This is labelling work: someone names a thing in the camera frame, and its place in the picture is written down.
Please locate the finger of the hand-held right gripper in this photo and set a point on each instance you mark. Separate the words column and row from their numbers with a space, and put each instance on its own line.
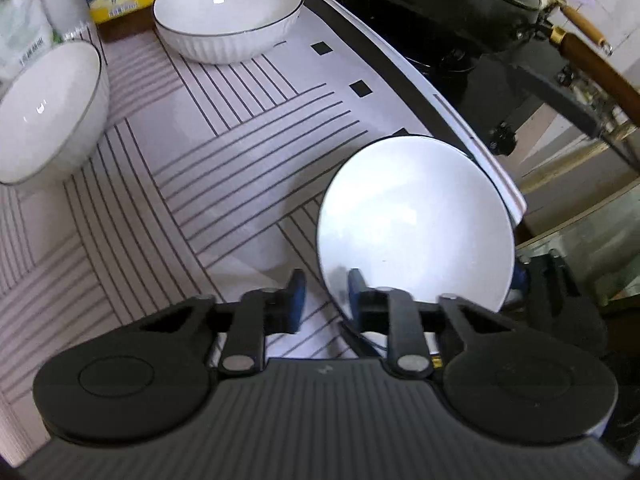
column 523, row 276

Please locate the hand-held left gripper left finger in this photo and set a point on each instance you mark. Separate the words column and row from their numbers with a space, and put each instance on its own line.
column 298, row 292

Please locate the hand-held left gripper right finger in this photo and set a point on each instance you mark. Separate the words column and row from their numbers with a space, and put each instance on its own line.
column 356, row 294

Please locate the white ribbed bowl dark rim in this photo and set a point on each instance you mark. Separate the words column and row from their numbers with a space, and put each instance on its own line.
column 50, row 110
column 227, row 10
column 415, row 220

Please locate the striped white tablecloth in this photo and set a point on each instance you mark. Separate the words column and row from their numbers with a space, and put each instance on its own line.
column 200, row 160

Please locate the dark metal bar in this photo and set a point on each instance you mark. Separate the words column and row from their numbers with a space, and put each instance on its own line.
column 555, row 95

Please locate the white plastic seasoning bag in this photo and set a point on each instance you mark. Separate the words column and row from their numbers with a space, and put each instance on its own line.
column 20, row 25

